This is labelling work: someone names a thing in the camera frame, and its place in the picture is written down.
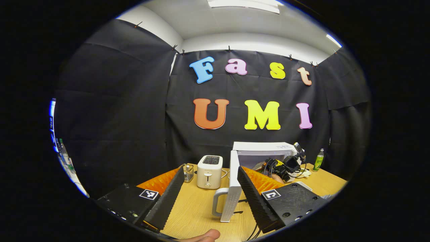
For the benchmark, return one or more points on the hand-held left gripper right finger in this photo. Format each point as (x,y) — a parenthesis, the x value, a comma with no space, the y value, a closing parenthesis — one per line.
(257,205)

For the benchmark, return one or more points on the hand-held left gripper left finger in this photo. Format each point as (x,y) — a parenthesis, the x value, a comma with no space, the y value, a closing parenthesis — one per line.
(168,200)

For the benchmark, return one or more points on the white microwave oven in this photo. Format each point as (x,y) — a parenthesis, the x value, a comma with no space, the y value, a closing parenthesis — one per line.
(233,188)

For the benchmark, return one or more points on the white rectangular tray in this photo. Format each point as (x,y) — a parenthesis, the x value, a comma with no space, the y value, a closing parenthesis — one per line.
(304,185)

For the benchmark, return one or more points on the green label drink bottle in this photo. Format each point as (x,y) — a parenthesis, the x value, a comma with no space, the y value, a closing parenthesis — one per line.
(318,160)

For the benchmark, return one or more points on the white toaster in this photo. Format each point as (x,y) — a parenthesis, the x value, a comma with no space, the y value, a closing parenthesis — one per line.
(209,173)

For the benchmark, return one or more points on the black backdrop cloth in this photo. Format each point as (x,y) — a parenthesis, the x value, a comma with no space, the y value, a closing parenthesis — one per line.
(111,111)

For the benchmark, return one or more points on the small ceiling light panel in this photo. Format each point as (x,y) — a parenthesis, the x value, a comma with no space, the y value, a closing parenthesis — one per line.
(334,40)

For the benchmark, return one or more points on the large ceiling light panel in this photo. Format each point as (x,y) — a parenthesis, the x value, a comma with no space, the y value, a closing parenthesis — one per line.
(245,4)

